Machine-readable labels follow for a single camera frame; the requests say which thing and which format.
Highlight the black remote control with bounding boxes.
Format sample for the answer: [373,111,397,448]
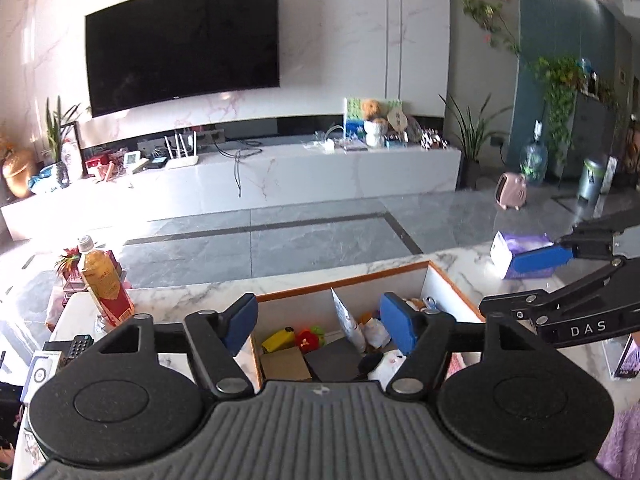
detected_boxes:
[60,334,94,368]

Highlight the hanging pothos plant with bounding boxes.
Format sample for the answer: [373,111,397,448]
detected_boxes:
[530,55,591,166]

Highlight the climbing vine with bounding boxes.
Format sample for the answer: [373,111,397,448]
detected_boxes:
[461,0,523,56]

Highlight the long-leaf potted plant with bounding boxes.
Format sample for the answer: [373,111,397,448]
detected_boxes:
[439,92,513,191]

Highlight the dark floral card box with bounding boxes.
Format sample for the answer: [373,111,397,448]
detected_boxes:
[612,335,640,380]

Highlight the white router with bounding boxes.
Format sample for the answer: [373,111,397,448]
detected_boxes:
[164,130,200,170]

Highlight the purple tissue pack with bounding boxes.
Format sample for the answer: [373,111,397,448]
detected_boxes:
[490,231,556,280]

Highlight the grey cabinet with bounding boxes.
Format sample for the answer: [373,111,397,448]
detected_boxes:
[562,92,618,181]

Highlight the white device box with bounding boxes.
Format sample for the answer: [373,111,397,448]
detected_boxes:
[20,351,63,403]

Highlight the pink space heater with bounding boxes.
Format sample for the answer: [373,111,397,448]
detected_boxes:
[494,171,528,211]

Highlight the tea bottle with red label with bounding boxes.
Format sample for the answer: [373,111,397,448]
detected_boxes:
[76,235,135,325]

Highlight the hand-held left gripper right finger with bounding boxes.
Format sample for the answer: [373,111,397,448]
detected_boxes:
[379,292,543,396]

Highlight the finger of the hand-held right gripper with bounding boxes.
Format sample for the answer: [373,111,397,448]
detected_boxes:
[479,260,640,321]
[510,210,640,275]

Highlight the yellow toy suitcase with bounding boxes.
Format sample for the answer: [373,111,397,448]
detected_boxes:
[261,327,296,353]

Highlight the green picture board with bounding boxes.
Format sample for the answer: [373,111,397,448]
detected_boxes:
[345,97,403,138]

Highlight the clear water jug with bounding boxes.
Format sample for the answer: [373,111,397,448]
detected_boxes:
[519,120,550,183]

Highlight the orange crochet fruit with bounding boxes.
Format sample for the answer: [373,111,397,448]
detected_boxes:
[295,326,326,351]

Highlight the purple fuzzy garment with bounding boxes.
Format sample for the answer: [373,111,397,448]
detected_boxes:
[595,400,640,480]

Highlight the grey square box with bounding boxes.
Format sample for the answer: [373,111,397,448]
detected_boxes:
[304,337,376,383]

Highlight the black television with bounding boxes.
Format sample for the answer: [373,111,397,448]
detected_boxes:
[84,0,281,118]

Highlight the white peach print tube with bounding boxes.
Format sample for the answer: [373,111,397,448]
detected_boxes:
[331,287,368,353]

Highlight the brown cardboard box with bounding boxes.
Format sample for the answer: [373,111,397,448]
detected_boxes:
[260,346,313,383]

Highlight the orange cardboard box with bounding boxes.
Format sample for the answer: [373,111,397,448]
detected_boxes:
[247,260,488,396]

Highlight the cow figurines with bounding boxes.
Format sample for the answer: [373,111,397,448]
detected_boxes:
[420,129,448,151]

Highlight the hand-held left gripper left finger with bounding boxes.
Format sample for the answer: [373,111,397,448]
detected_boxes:
[97,292,259,398]

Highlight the white marble tv cabinet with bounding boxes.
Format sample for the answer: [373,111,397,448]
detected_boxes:
[0,142,462,241]

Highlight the silver trash can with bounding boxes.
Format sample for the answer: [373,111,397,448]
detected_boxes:
[577,157,608,203]

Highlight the green plant in vase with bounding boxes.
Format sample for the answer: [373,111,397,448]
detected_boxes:
[45,95,83,188]

